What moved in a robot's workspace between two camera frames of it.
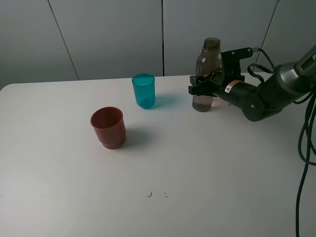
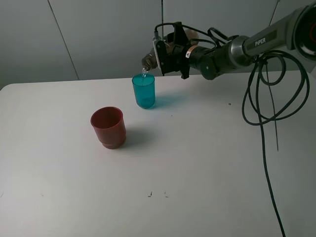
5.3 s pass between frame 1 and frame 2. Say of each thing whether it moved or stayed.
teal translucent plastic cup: stayed
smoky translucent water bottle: moved
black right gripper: moved
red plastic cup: stayed
